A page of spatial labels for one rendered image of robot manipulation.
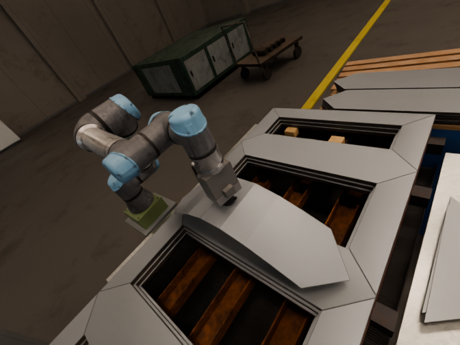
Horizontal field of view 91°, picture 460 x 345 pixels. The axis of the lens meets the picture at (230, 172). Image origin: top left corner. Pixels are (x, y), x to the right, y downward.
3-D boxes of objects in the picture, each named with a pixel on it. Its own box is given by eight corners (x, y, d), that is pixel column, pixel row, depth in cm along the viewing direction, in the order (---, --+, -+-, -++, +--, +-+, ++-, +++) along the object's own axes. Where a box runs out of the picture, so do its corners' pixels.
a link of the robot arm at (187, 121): (183, 100, 54) (206, 102, 48) (202, 137, 60) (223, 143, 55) (157, 118, 50) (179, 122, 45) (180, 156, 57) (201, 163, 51)
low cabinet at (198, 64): (203, 62, 649) (192, 31, 599) (256, 55, 528) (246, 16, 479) (150, 99, 557) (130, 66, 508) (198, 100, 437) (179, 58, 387)
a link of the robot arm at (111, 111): (128, 174, 127) (81, 105, 78) (148, 157, 133) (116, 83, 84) (143, 187, 124) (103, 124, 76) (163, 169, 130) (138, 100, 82)
